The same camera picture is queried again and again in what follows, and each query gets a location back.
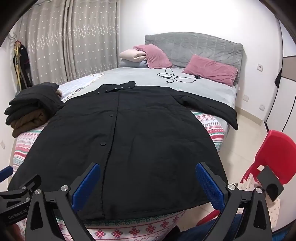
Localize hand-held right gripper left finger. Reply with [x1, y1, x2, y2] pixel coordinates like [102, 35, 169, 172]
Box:
[24, 163, 100, 241]

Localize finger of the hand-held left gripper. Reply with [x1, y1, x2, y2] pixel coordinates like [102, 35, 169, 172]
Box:
[7, 174, 42, 202]
[0, 166, 14, 183]

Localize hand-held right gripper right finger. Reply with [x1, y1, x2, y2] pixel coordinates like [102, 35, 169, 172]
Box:
[195, 161, 273, 241]

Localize large black coat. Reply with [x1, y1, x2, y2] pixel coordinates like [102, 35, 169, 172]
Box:
[8, 81, 238, 220]

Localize folded brown coat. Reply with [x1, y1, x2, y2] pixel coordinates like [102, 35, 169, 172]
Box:
[10, 90, 63, 139]

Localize patterned pink green blanket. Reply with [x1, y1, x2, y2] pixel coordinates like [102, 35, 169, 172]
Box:
[13, 109, 229, 241]

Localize white patterned cloth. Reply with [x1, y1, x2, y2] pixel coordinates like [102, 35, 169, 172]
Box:
[238, 173, 281, 230]

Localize red plastic chair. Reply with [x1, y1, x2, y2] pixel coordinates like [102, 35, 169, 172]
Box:
[198, 130, 296, 225]

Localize folded black padded jacket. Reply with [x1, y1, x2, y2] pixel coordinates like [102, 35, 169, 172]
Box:
[5, 82, 64, 124]

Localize light blue fringed throw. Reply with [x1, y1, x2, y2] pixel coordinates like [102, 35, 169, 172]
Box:
[57, 72, 105, 101]

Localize hanging black garment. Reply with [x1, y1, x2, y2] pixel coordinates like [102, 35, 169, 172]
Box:
[13, 42, 33, 91]

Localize white and beige wardrobe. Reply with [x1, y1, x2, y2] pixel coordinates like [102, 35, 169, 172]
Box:
[264, 21, 296, 149]

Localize pink velvet pillow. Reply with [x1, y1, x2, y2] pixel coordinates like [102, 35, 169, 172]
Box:
[132, 44, 173, 69]
[182, 54, 238, 87]

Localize grey bedsheet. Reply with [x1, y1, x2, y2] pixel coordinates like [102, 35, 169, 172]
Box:
[61, 67, 238, 109]

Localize folded grey blanket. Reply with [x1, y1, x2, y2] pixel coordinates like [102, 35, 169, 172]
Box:
[120, 59, 148, 69]

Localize folded beige quilt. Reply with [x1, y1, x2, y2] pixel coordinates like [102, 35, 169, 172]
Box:
[119, 48, 147, 63]

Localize grey padded headboard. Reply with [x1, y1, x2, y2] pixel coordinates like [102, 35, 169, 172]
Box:
[144, 32, 244, 87]

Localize beige star-patterned curtain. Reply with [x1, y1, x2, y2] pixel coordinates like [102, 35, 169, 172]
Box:
[17, 0, 121, 86]

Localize black plastic bracket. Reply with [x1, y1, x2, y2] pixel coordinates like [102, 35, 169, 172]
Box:
[257, 166, 284, 202]

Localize black charging cable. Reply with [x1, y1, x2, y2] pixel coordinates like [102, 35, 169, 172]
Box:
[157, 67, 197, 84]

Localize yellow hanging strap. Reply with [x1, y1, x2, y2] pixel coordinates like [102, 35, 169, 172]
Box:
[13, 41, 23, 90]

